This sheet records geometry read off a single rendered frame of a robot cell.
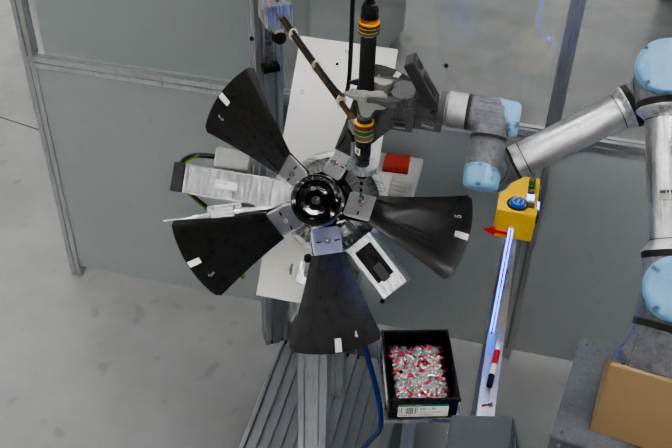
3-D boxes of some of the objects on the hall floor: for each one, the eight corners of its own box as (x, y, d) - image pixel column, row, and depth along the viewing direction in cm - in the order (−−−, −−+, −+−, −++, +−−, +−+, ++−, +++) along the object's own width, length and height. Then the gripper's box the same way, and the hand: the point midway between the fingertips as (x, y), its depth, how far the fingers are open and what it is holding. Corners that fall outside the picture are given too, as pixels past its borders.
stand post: (319, 397, 312) (323, 123, 240) (344, 402, 310) (356, 128, 239) (316, 407, 309) (319, 132, 237) (341, 412, 307) (352, 138, 235)
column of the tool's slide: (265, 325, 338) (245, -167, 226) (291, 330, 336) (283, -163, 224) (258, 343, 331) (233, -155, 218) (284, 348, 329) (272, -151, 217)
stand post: (302, 451, 294) (301, 245, 238) (328, 457, 293) (333, 251, 236) (298, 462, 291) (296, 256, 234) (325, 468, 290) (329, 262, 233)
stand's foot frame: (281, 354, 327) (280, 339, 322) (404, 379, 319) (406, 364, 314) (224, 501, 279) (223, 486, 274) (368, 534, 272) (369, 520, 267)
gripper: (439, 143, 185) (339, 127, 188) (447, 113, 194) (351, 99, 197) (443, 108, 179) (340, 92, 183) (451, 79, 188) (352, 65, 192)
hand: (352, 85), depth 188 cm, fingers closed on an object, 4 cm apart
